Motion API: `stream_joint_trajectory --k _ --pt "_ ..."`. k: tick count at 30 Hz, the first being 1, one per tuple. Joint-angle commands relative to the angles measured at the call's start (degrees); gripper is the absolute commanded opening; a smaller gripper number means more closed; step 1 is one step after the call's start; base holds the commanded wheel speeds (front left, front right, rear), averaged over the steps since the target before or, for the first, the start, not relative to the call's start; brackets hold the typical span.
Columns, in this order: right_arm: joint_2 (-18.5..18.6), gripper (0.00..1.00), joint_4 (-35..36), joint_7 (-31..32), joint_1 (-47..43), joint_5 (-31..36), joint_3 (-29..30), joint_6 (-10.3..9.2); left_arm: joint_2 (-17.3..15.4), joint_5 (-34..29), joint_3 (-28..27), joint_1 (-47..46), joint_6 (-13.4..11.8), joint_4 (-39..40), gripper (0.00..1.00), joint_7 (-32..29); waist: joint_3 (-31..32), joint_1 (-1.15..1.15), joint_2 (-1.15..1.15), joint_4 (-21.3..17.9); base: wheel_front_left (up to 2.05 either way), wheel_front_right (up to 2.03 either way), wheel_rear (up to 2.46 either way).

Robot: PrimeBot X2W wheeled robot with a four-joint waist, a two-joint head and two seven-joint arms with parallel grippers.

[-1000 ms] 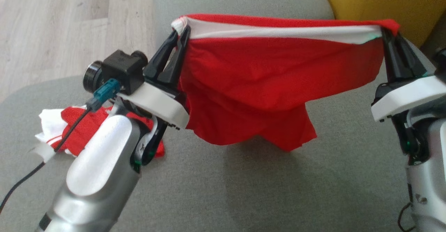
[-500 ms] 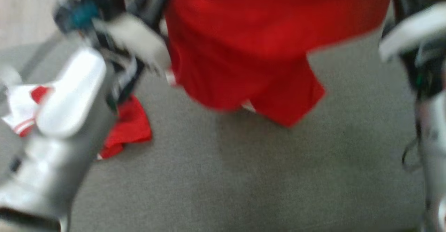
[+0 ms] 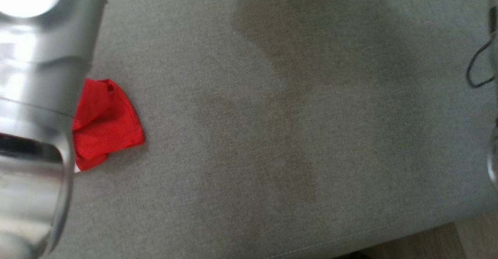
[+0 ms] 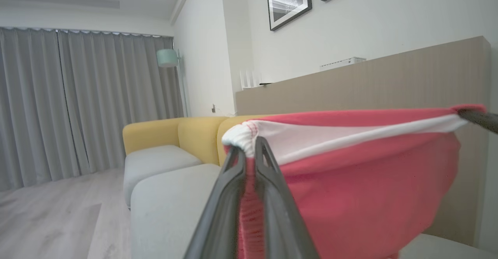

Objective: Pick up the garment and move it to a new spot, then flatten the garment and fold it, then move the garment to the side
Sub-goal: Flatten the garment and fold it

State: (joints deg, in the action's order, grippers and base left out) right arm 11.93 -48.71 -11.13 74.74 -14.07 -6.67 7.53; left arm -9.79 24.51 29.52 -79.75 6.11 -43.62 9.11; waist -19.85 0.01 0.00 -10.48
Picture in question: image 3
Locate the red white printed jersey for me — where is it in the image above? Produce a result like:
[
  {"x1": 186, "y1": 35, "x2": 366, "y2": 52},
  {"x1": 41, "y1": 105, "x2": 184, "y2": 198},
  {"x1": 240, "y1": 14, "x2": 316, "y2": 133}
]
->
[{"x1": 72, "y1": 79, "x2": 145, "y2": 173}]

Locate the grey fabric sofa seat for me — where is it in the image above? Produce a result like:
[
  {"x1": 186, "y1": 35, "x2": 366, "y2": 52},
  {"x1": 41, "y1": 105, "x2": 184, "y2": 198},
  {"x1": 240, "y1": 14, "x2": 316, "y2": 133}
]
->
[{"x1": 43, "y1": 0, "x2": 498, "y2": 259}]

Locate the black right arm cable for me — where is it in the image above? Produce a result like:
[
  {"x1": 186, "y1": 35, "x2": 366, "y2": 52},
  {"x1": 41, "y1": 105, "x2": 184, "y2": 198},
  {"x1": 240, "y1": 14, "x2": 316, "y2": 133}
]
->
[{"x1": 466, "y1": 31, "x2": 498, "y2": 89}]

